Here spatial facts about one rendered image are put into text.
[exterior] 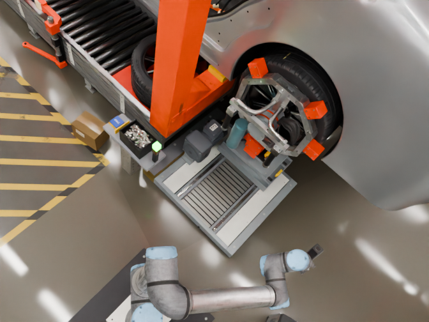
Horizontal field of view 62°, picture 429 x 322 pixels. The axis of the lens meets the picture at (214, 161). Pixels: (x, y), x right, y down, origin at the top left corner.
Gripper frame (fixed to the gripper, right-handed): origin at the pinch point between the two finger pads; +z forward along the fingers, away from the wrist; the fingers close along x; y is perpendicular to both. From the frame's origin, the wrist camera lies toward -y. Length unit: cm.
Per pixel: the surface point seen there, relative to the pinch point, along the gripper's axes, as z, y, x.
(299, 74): -27, -62, -74
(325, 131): -2, -54, -48
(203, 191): 45, 32, -91
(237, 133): 1, -16, -87
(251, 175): 57, -4, -81
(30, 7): -40, 39, -270
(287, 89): -26, -52, -72
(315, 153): 3, -42, -44
